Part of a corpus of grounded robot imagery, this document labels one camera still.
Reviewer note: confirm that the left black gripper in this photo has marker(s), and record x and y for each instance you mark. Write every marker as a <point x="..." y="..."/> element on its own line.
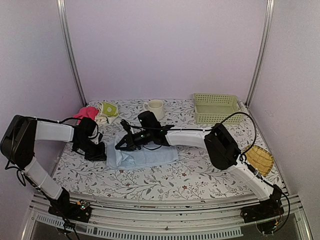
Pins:
<point x="100" y="156"/>

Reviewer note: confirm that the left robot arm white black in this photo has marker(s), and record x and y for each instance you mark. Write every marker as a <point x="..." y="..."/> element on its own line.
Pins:
<point x="18" y="145"/>

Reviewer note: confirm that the yellow bamboo tray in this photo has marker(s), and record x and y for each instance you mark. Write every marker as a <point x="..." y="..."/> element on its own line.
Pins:
<point x="260" y="159"/>

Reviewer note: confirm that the left aluminium frame post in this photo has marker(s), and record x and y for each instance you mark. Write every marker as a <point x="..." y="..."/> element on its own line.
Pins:
<point x="62" y="13"/>

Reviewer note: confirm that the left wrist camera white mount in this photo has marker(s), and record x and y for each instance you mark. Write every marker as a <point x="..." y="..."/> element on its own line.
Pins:
<point x="96" y="138"/>

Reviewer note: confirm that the right aluminium frame post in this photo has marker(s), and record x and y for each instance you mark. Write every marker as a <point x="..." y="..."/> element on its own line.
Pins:
<point x="261" y="52"/>

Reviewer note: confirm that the pink rolled towel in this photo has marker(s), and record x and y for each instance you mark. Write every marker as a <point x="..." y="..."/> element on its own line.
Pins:
<point x="87" y="112"/>

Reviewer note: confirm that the aluminium frame post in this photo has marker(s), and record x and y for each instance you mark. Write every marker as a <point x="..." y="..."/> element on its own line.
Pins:
<point x="261" y="52"/>
<point x="62" y="13"/>

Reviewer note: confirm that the light blue towel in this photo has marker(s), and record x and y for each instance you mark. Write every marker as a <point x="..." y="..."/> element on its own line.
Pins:
<point x="141" y="158"/>

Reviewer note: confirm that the green plastic basket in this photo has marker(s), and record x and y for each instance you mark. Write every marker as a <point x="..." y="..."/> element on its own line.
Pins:
<point x="212" y="108"/>

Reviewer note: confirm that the cream ceramic mug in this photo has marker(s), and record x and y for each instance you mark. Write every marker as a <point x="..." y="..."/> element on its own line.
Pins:
<point x="155" y="106"/>

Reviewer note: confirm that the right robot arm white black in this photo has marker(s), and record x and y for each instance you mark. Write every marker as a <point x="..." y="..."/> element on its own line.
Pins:
<point x="223" y="152"/>

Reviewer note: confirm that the cream green patterned towel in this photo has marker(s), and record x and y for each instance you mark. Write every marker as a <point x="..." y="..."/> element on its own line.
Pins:
<point x="107" y="113"/>

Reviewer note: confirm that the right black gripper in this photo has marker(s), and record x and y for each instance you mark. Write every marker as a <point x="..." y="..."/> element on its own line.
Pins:
<point x="130" y="144"/>

